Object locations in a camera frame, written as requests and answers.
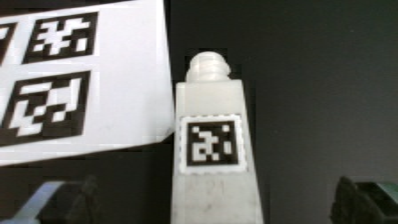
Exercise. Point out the white marker sheet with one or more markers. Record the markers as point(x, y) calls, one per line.
point(86, 93)

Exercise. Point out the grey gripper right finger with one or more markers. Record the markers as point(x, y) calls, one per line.
point(365, 202)

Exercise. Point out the white table leg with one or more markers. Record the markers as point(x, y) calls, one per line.
point(216, 191)

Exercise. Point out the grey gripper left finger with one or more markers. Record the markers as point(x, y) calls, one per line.
point(63, 204)

